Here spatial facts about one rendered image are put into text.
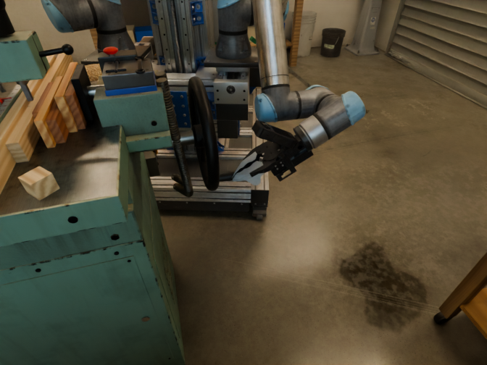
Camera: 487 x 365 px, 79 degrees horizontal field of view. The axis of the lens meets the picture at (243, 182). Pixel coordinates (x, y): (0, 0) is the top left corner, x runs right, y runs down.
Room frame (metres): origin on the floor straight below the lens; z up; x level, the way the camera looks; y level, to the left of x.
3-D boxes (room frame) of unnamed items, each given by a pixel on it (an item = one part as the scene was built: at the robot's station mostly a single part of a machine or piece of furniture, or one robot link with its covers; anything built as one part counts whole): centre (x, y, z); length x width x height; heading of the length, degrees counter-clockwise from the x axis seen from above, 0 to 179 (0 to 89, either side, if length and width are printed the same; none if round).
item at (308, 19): (4.04, -0.73, 0.24); 0.31 x 0.29 x 0.47; 103
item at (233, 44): (1.31, 0.04, 0.87); 0.15 x 0.15 x 0.10
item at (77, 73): (0.62, 0.31, 0.95); 0.09 x 0.07 x 0.09; 16
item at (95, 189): (0.61, 0.33, 0.87); 0.61 x 0.30 x 0.06; 16
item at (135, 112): (0.63, 0.25, 0.92); 0.15 x 0.13 x 0.09; 16
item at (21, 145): (0.69, 0.47, 0.92); 0.55 x 0.02 x 0.04; 16
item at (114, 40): (1.33, 0.54, 0.87); 0.15 x 0.15 x 0.10
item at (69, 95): (0.62, 0.35, 0.94); 0.16 x 0.01 x 0.07; 16
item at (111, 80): (0.64, 0.25, 0.99); 0.13 x 0.11 x 0.06; 16
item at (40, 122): (0.58, 0.39, 0.93); 0.22 x 0.01 x 0.06; 16
